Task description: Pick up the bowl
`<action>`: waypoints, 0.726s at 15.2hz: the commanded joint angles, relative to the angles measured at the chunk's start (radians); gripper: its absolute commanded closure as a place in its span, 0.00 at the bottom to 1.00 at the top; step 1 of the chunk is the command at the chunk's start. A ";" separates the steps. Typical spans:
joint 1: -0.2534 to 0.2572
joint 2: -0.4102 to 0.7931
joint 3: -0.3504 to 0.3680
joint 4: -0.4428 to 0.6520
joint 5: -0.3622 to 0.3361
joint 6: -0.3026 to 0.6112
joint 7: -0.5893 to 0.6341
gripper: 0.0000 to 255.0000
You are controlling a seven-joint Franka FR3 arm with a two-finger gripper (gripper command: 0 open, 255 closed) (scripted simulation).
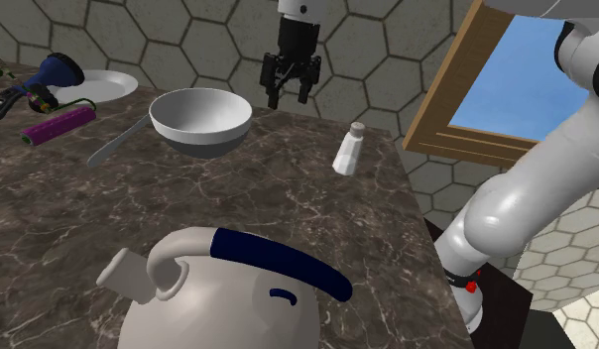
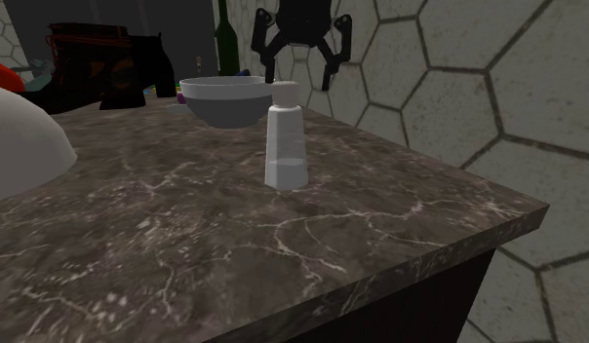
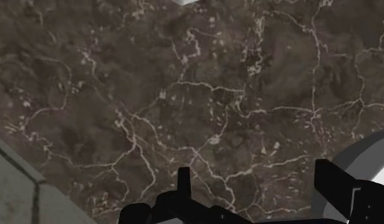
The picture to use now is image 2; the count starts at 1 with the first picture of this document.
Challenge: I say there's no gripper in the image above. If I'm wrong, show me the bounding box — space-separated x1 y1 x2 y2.
250 0 354 93

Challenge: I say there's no dark green glass bottle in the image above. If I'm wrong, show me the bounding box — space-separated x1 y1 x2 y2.
214 0 242 78

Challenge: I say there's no white bottle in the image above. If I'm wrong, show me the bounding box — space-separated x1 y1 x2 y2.
263 80 310 192

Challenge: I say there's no white and grey bowl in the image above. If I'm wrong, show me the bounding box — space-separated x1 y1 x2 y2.
178 75 277 130

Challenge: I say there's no black figure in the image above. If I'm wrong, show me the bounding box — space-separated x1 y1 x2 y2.
98 32 177 112

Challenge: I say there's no dark brown box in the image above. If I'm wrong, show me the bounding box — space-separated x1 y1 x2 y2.
45 21 134 114

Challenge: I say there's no teal object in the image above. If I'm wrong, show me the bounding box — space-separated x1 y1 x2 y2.
21 58 57 93

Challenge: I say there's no dark counter cabinet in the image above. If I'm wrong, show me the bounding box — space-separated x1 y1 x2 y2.
284 248 496 343

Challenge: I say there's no red round object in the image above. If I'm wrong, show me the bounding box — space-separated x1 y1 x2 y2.
0 60 26 94

